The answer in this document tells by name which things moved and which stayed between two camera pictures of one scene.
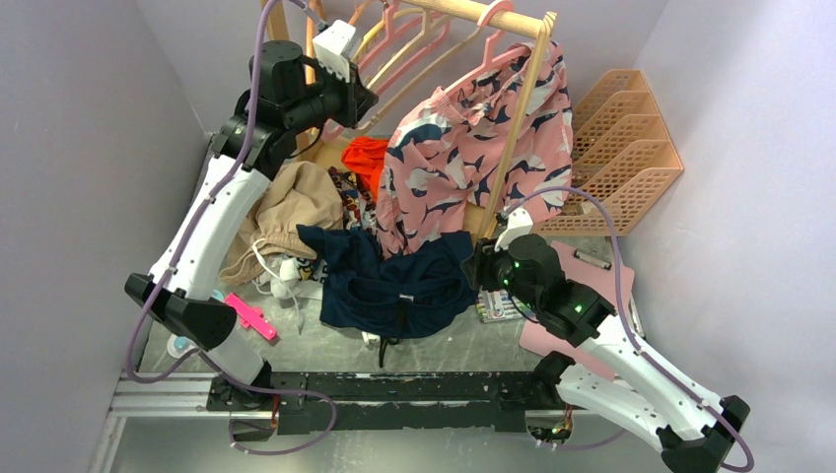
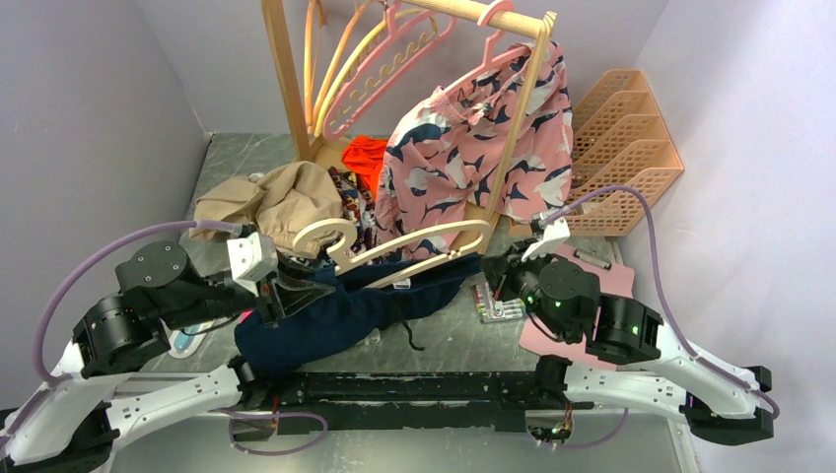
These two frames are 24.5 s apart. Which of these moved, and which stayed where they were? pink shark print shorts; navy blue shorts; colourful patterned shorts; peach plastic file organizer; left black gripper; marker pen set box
Moved: left black gripper; navy blue shorts
Stayed: peach plastic file organizer; marker pen set box; colourful patterned shorts; pink shark print shorts
